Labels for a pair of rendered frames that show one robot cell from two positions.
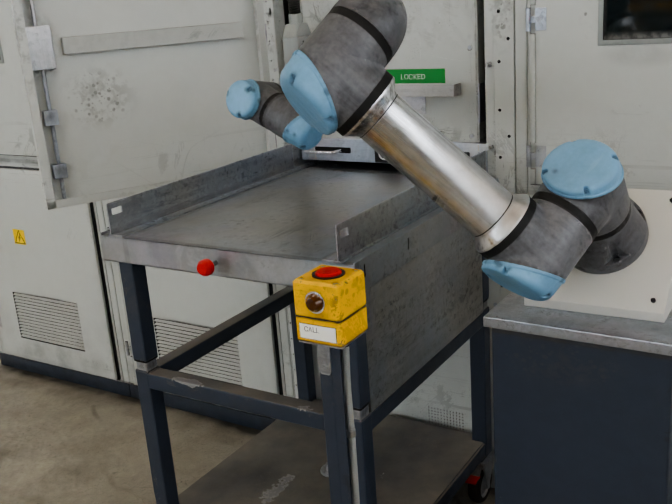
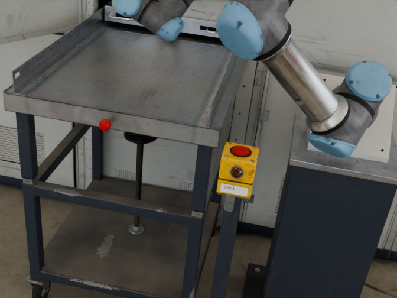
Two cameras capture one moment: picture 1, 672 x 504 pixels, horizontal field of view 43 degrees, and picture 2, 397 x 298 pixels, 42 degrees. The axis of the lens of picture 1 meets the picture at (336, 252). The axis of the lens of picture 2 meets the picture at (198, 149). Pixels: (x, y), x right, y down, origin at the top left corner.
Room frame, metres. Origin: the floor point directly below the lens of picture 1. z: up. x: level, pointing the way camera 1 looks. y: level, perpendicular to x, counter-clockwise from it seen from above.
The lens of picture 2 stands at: (0.29, 0.53, 1.49)
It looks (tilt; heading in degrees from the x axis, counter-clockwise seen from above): 30 degrees down; 335
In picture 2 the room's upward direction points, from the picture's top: 6 degrees clockwise
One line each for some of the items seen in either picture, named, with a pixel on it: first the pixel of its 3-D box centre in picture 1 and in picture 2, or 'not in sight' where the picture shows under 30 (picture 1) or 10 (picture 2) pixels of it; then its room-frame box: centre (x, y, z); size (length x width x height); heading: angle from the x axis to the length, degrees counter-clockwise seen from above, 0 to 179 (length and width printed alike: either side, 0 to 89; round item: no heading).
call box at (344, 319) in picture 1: (330, 305); (237, 169); (1.19, 0.01, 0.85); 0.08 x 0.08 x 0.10; 57
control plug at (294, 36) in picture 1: (299, 58); not in sight; (2.21, 0.06, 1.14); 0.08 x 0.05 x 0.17; 147
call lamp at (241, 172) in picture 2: (312, 303); (236, 173); (1.15, 0.04, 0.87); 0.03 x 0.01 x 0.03; 57
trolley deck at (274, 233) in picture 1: (312, 217); (143, 75); (1.84, 0.05, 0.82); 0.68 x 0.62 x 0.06; 147
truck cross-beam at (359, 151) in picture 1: (393, 150); (172, 21); (2.17, -0.17, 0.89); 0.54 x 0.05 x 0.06; 57
